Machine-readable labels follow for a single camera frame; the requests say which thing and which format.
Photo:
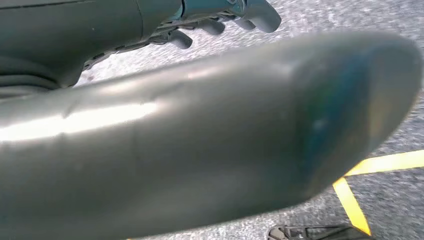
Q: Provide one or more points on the black robot foot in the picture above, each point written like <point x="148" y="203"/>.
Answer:
<point x="314" y="233"/>

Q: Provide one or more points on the yellow floor tape square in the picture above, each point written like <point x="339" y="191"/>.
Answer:
<point x="351" y="205"/>

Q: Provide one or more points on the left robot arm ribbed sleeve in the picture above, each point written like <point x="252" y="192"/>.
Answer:
<point x="20" y="79"/>

